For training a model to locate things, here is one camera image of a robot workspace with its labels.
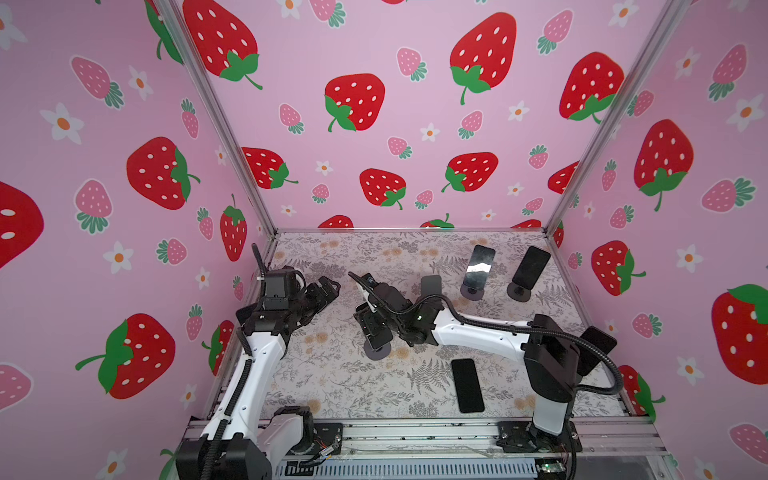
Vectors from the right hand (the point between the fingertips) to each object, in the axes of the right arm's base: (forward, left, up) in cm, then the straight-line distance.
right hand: (361, 308), depth 81 cm
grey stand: (-7, -5, -14) cm, 16 cm away
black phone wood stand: (-12, -31, -17) cm, 37 cm away
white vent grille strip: (-30, -40, -17) cm, 53 cm away
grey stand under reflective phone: (+19, -34, -15) cm, 41 cm away
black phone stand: (-7, -5, +5) cm, 10 cm away
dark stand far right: (+22, -51, -17) cm, 58 cm away
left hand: (+2, +8, +4) cm, 10 cm away
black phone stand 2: (+23, -50, -3) cm, 55 cm away
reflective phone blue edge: (+22, -35, -5) cm, 41 cm away
